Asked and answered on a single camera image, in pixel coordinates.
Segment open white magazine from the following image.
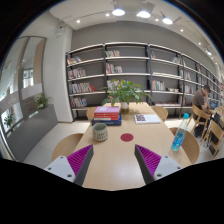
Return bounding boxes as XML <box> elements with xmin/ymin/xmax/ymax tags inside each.
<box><xmin>134</xmin><ymin>114</ymin><xmax>161</xmax><ymax>124</ymax></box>

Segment plant at far left window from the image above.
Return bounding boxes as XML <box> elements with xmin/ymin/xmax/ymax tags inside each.
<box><xmin>4</xmin><ymin>114</ymin><xmax>15</xmax><ymax>128</ymax></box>

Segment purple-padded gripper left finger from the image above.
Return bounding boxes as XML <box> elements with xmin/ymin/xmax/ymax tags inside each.
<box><xmin>45</xmin><ymin>145</ymin><xmax>94</xmax><ymax>186</ymax></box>

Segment large grey wall bookshelf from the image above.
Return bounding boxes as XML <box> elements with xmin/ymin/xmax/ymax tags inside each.
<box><xmin>66</xmin><ymin>42</ymin><xmax>221</xmax><ymax>119</ymax></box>

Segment folding wooden chair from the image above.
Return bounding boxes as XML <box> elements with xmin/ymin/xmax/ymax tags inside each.
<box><xmin>189</xmin><ymin>105</ymin><xmax>210</xmax><ymax>137</ymax></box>
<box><xmin>204</xmin><ymin>121</ymin><xmax>224</xmax><ymax>156</ymax></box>

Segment red middle books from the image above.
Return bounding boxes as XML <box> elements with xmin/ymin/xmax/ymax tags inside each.
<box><xmin>94</xmin><ymin>113</ymin><xmax>119</xmax><ymax>120</ymax></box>

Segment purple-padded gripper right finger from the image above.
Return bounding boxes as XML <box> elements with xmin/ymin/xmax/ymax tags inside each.
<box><xmin>135</xmin><ymin>145</ymin><xmax>182</xmax><ymax>184</ymax></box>

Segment wooden chair far left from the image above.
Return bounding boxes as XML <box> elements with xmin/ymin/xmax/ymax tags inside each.
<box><xmin>86</xmin><ymin>107</ymin><xmax>97</xmax><ymax>121</ymax></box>

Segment laptop with blue screen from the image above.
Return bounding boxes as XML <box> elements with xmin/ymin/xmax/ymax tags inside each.
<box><xmin>210</xmin><ymin>101</ymin><xmax>217</xmax><ymax>110</ymax></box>

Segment wooden chair far right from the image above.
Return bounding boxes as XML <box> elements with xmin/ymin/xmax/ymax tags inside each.
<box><xmin>152</xmin><ymin>106</ymin><xmax>168</xmax><ymax>121</ymax></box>

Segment wooden chair near right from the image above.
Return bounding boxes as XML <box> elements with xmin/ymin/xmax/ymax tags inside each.
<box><xmin>168</xmin><ymin>131</ymin><xmax>200</xmax><ymax>167</ymax></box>

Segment red round coaster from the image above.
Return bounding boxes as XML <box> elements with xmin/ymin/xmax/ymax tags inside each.
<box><xmin>121</xmin><ymin>133</ymin><xmax>133</xmax><ymax>142</ymax></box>

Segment plant on left ledge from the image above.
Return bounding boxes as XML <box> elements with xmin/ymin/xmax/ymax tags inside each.
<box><xmin>36</xmin><ymin>94</ymin><xmax>49</xmax><ymax>110</ymax></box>

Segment clear water bottle blue cap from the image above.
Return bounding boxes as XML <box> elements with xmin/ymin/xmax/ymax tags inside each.
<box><xmin>171</xmin><ymin>113</ymin><xmax>189</xmax><ymax>151</ymax></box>

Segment seated person in brown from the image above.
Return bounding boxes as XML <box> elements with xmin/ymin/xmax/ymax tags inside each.
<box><xmin>192</xmin><ymin>85</ymin><xmax>211</xmax><ymax>112</ymax></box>

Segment wooden chair near left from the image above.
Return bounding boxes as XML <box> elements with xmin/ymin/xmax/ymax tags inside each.
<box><xmin>52</xmin><ymin>133</ymin><xmax>83</xmax><ymax>161</ymax></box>

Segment pink top book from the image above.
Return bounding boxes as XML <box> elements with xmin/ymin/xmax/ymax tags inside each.
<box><xmin>94</xmin><ymin>106</ymin><xmax>119</xmax><ymax>114</ymax></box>

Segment potted green plant white pot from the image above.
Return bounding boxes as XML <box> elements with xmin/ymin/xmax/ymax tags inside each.
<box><xmin>101</xmin><ymin>79</ymin><xmax>150</xmax><ymax>113</ymax></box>

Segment dark blue bottom book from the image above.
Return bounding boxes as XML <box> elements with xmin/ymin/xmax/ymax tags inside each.
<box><xmin>91</xmin><ymin>114</ymin><xmax>122</xmax><ymax>126</ymax></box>

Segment green patterned ceramic mug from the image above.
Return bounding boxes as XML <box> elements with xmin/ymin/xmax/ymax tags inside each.
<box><xmin>92</xmin><ymin>123</ymin><xmax>108</xmax><ymax>141</ymax></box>

